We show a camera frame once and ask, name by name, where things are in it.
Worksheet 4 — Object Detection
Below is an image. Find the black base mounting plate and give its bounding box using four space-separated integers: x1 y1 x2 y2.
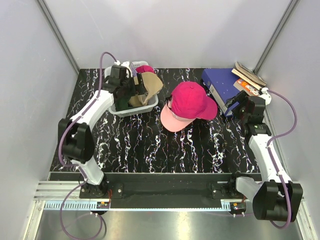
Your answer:
79 173 242 211

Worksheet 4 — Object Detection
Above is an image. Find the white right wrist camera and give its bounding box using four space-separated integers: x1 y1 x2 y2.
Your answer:
259 87 272 106

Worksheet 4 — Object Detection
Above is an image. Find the orange paperback book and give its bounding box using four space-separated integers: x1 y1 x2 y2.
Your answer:
233 78 260 97

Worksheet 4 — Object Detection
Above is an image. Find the magenta baseball cap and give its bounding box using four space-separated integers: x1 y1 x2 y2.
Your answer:
170 81 218 120

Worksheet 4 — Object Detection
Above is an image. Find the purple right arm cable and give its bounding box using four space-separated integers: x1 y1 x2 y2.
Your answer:
266 89 299 229

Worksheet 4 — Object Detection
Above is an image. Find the beige baseball cap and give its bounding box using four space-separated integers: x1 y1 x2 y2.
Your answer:
128 72 164 107

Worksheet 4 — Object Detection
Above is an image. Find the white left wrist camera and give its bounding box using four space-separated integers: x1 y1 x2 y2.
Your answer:
114 60 132 77

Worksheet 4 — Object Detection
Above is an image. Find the lavender baseball cap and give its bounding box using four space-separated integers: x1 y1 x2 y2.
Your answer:
129 62 137 78

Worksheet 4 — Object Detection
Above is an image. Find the blue ring binder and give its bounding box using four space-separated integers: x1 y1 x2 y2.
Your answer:
201 68 241 117

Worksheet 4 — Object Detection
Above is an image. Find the dark green cap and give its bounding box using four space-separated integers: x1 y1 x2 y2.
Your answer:
114 96 132 112

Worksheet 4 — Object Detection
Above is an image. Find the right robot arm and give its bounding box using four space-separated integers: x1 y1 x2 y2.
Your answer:
225 88 303 228

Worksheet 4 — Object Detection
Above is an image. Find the white plastic basket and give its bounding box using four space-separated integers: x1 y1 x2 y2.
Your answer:
103 60 159 118

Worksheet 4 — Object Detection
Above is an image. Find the tan paperback book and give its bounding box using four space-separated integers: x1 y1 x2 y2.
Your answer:
231 62 267 90

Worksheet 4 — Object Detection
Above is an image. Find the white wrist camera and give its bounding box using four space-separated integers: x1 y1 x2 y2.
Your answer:
114 60 132 77
259 87 272 106

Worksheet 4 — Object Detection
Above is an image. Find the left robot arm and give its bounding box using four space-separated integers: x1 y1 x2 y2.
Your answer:
58 64 147 198

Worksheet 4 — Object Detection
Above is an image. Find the light pink baseball cap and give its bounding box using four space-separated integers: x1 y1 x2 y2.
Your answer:
160 104 201 132

